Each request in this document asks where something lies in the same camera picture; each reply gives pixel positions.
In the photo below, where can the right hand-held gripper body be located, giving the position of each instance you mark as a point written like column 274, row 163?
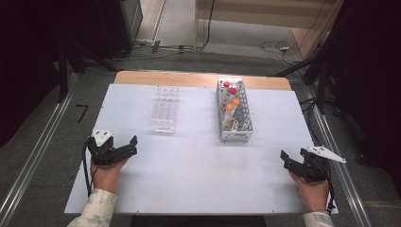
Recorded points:
column 312, row 171

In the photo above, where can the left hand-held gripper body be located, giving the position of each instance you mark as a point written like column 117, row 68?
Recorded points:
column 102, row 154

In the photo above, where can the clear plastic tube rack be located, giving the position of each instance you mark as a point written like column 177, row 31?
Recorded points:
column 165, row 110

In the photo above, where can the white perforated tube rack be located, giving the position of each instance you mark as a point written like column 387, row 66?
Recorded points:
column 241, row 130

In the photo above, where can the person's right hand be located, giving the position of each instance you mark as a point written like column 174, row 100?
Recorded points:
column 313, row 195

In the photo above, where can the person's left hand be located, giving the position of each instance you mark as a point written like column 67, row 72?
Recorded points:
column 105, row 178

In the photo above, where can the white work board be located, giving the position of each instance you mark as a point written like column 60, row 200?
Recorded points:
column 195, row 176

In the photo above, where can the black metal stand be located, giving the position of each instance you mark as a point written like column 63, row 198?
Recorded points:
column 63, row 72
column 320, row 78

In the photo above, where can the wooden table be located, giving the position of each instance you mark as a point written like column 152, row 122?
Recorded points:
column 189, row 78

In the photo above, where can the dark equipment cabinet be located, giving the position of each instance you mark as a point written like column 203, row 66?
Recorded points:
column 126, row 25

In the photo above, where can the light wooden furniture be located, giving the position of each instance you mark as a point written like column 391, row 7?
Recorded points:
column 268, row 14

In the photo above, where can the aluminium floor rail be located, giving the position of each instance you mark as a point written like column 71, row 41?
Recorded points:
column 38, row 148
column 343, row 176

